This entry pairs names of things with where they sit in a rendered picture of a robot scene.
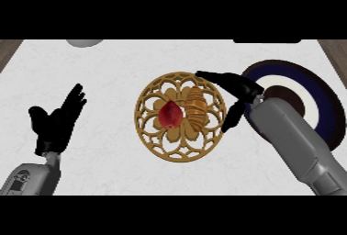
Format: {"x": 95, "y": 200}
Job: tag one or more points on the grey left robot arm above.
{"x": 32, "y": 177}

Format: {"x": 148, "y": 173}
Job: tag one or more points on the round golden lattice placemat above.
{"x": 156, "y": 140}

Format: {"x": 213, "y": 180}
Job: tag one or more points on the grey rounded object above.
{"x": 83, "y": 42}

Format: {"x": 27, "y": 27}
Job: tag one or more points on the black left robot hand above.
{"x": 54, "y": 125}

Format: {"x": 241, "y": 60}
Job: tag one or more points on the blue white brown plate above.
{"x": 322, "y": 101}

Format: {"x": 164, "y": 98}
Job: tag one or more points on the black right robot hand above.
{"x": 237, "y": 84}

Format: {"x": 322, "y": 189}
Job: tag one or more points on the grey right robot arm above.
{"x": 299, "y": 143}

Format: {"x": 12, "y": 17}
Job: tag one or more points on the golden brown croissant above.
{"x": 195, "y": 110}

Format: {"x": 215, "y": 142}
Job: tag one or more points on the red pointed fruit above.
{"x": 170, "y": 115}

